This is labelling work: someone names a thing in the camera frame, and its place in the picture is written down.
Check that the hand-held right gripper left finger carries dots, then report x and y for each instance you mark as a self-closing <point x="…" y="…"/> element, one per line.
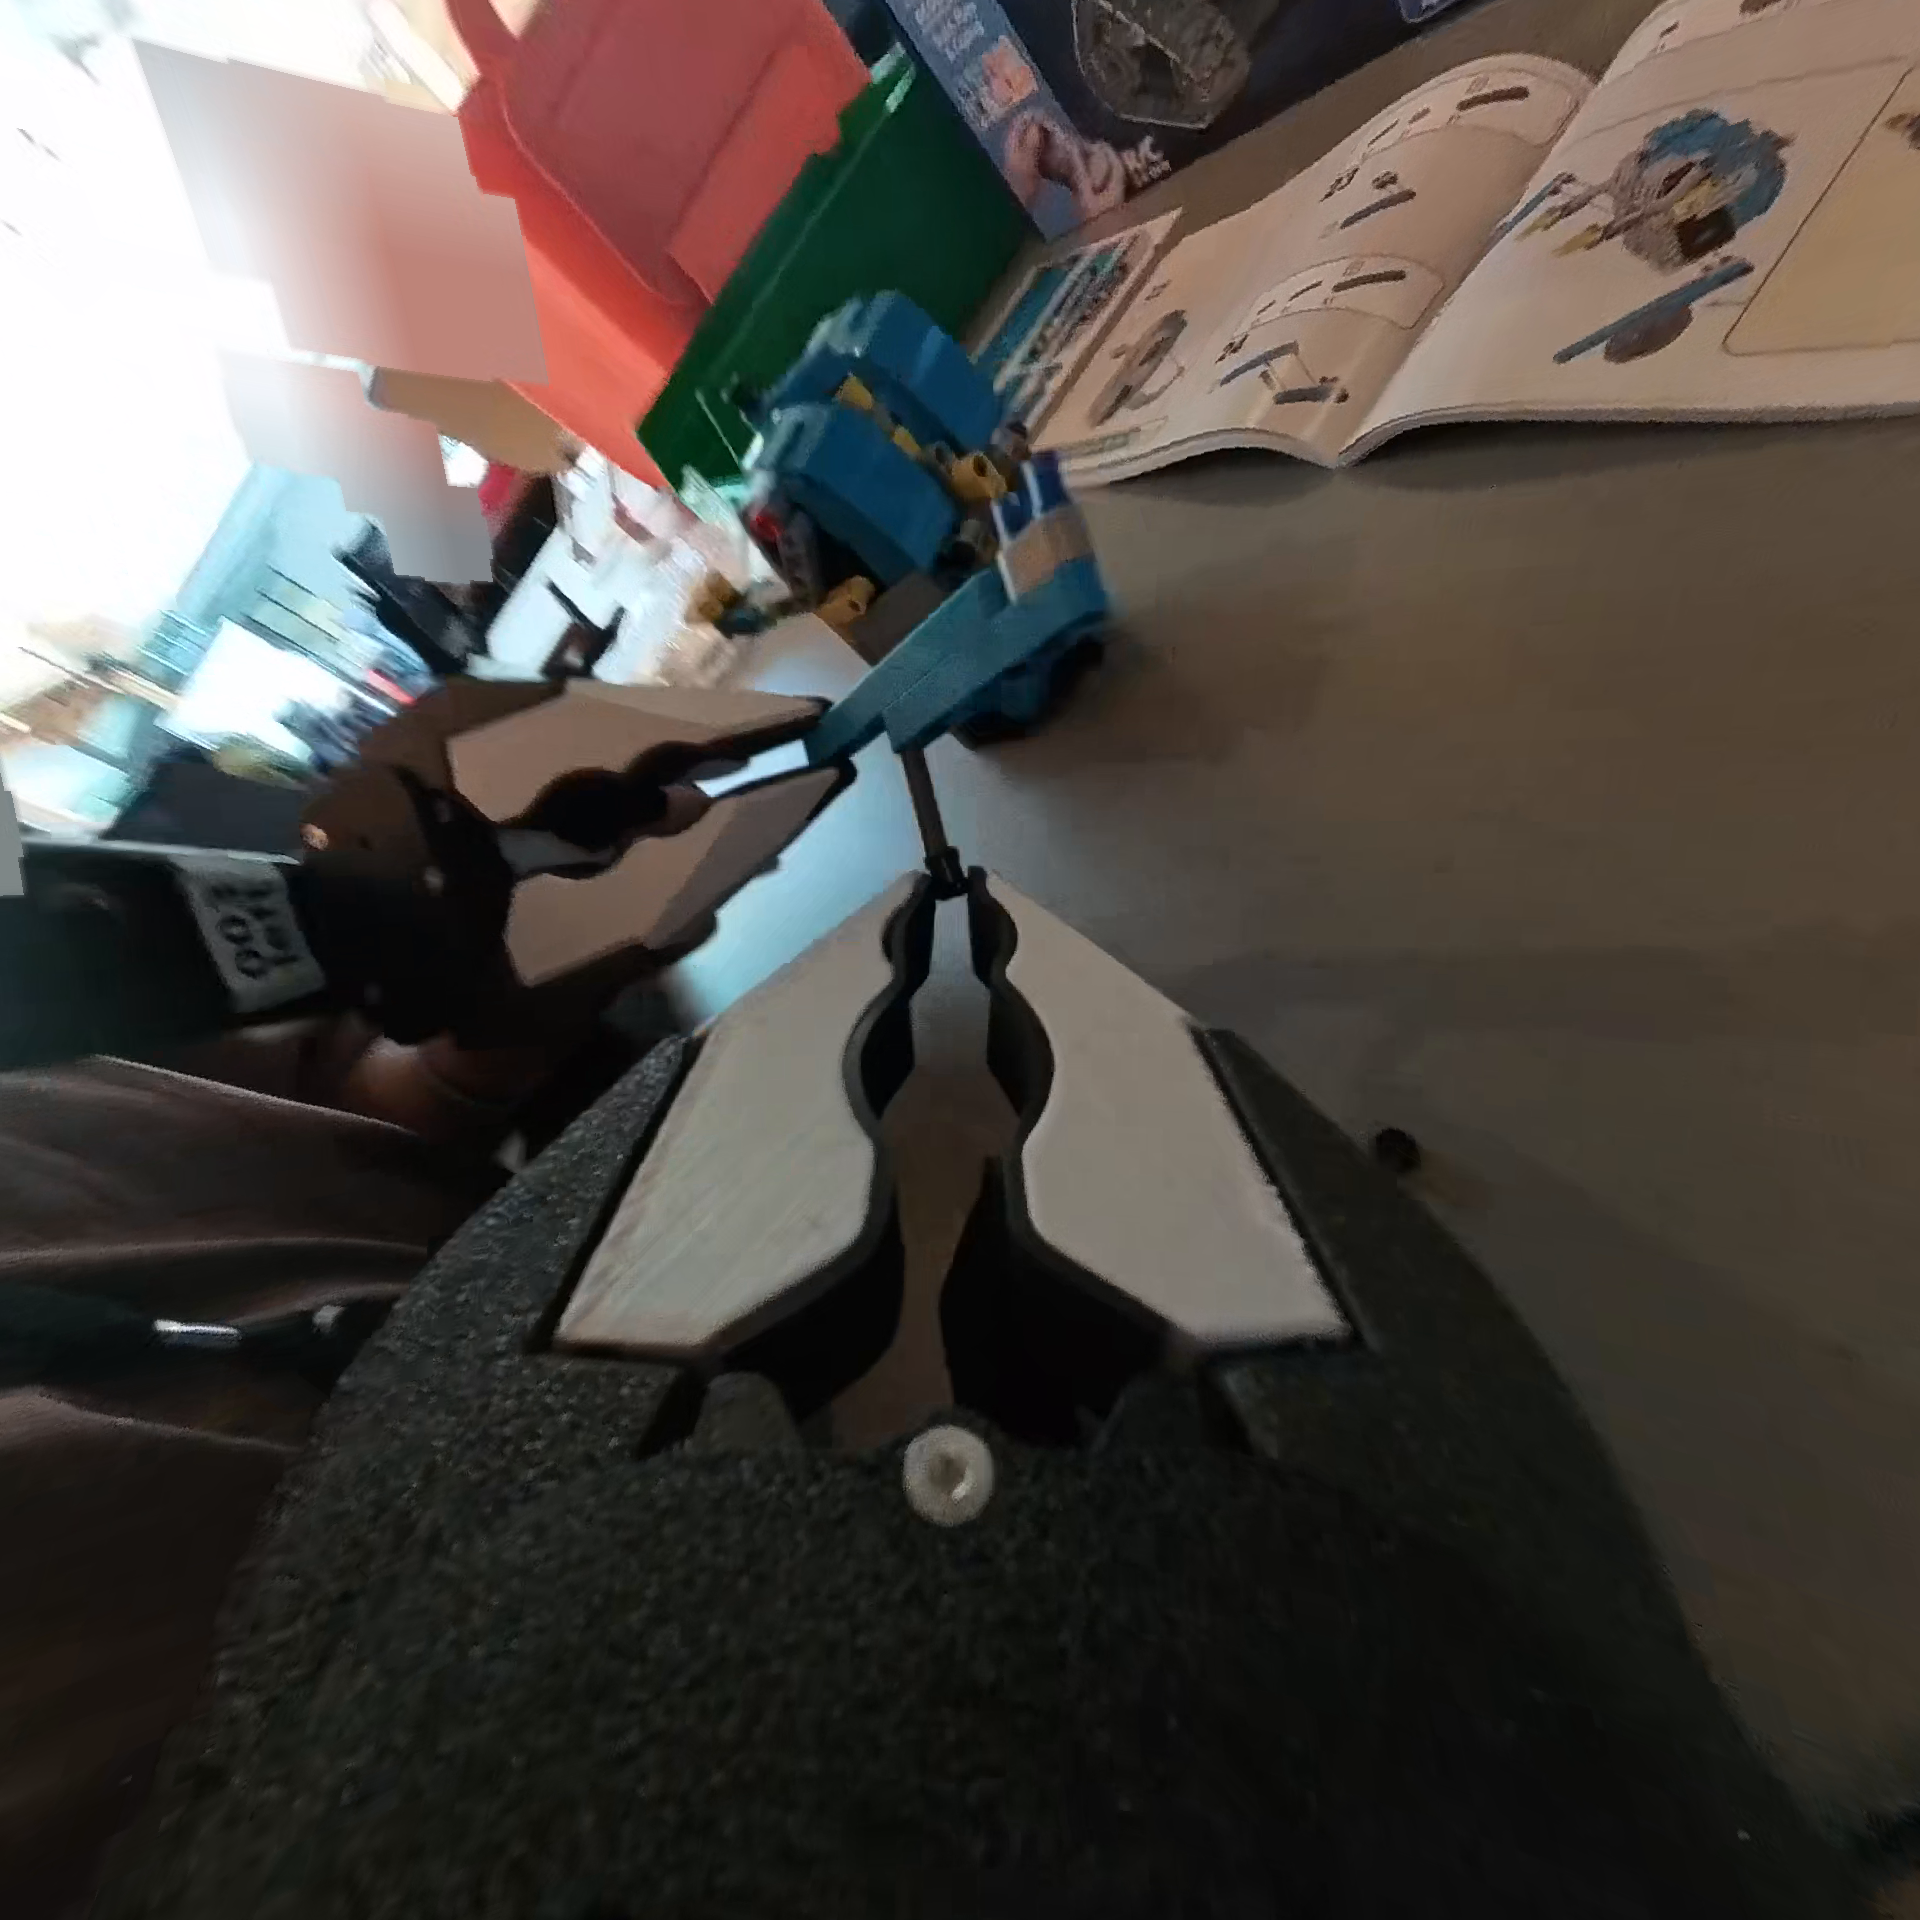
<point x="722" y="1183"/>

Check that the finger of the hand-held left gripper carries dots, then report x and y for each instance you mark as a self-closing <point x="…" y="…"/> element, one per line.
<point x="629" y="728"/>
<point x="644" y="886"/>

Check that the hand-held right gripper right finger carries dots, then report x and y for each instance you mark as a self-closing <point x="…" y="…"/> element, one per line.
<point x="1154" y="1183"/>

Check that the dark grey axle rod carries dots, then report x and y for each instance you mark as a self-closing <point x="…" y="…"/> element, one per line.
<point x="928" y="812"/>

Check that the blue grey toy robot model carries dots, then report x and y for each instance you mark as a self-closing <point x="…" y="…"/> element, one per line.
<point x="883" y="466"/>

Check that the teal short beam with pins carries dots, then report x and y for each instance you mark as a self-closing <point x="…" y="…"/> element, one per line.
<point x="1059" y="600"/>

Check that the person's brown clothing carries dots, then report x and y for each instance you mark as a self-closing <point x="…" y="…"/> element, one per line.
<point x="149" y="1171"/>

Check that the green storage bin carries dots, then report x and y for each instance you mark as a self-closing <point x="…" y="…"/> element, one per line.
<point x="841" y="270"/>

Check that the orange bin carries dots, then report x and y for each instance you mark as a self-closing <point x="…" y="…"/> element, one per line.
<point x="629" y="120"/>

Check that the sticker sheet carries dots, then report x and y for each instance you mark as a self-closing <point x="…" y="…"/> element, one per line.
<point x="1064" y="300"/>

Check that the dark blue toy kit box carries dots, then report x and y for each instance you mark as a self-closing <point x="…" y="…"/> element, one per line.
<point x="1140" y="74"/>

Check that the folded instruction booklet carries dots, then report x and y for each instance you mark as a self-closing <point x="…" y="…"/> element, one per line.
<point x="1649" y="300"/>

